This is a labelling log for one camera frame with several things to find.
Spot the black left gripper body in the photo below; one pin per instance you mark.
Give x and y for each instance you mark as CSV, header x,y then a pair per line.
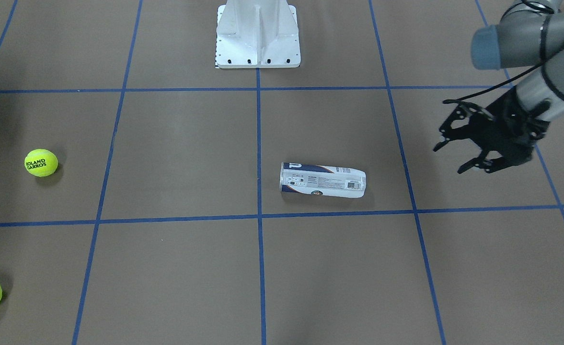
x,y
511,135

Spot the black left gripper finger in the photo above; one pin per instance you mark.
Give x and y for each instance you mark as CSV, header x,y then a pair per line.
x,y
483,162
466,121

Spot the clear tennis ball can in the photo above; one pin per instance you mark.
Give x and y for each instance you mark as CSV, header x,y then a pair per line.
x,y
306,179

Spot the Roland Garros tennis ball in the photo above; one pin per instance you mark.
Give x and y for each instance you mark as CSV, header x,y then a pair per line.
x,y
41,163

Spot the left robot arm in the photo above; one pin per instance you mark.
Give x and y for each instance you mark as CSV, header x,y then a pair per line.
x,y
529,34

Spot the brown paper table mat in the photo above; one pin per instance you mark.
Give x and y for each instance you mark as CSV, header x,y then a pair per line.
x,y
164,223

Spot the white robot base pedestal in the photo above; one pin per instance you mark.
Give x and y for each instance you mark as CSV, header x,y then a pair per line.
x,y
257,34

